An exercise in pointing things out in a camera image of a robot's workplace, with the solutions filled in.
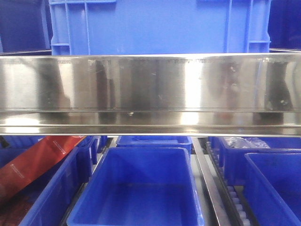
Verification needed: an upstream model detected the blue centre front bin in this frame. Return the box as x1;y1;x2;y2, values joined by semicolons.
67;147;205;226

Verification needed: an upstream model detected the blue bin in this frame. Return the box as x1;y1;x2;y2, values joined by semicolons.
67;147;205;226
0;136;105;226
216;137;301;186
243;153;301;226
116;135;192;154

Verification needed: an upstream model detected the dark blue crate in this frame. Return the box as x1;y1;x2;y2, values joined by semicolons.
268;0;301;50
0;0;52;53

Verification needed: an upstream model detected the stainless steel shelf rail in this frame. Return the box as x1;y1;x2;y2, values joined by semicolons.
0;53;301;137

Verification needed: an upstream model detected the dark blue upper left crate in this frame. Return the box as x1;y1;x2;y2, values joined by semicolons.
0;0;52;53

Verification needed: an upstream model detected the large blue upper crate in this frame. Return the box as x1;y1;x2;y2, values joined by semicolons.
49;0;271;55

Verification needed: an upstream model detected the dark blue upper right crate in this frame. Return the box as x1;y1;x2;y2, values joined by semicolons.
268;0;301;50

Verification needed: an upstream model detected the blue left front bin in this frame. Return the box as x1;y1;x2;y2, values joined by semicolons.
0;136;105;226

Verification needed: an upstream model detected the clear plastic bag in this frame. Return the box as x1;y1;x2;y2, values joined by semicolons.
223;137;270;149

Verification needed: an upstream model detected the red packaging bag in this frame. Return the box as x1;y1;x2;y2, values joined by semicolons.
0;136;85;206

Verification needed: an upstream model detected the blue centre rear bin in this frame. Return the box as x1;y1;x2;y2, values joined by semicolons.
116;135;192;154

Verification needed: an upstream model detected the metal roller track divider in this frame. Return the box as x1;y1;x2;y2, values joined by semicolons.
191;137;258;226

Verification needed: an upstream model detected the blue right front bin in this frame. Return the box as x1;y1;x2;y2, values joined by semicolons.
243;153;301;226

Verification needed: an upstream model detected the blue right rear bin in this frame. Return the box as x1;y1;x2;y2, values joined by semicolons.
216;137;301;186

